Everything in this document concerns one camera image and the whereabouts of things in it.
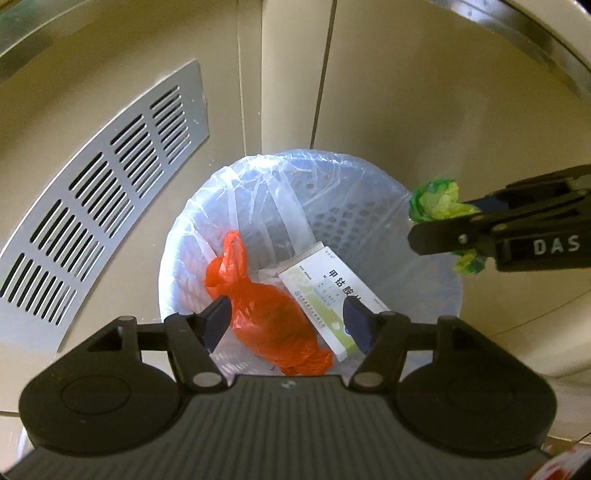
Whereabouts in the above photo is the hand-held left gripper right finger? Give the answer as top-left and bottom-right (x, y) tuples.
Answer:
(343, 295), (509, 393)

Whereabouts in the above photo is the white lined trash bin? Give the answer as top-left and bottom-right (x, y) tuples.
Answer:
(159, 148), (464, 379)

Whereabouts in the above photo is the green plastic wrapper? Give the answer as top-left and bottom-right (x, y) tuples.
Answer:
(409, 179), (485, 277)

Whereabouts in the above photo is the silver cabinet vent grille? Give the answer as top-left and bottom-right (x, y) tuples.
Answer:
(0, 60), (211, 352)

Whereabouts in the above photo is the white perforated trash basket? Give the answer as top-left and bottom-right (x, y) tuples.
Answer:
(157, 148), (464, 381)

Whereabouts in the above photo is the white green medicine box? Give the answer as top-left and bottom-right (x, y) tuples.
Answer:
(278, 241), (392, 363)

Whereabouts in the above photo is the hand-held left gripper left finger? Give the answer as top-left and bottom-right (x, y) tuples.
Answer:
(65, 295), (232, 393)

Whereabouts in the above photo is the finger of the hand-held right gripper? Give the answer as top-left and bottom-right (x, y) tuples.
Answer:
(407, 196), (591, 257)
(462, 165), (591, 214)

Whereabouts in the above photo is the orange plastic bag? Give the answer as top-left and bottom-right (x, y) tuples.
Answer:
(204, 231), (334, 376)

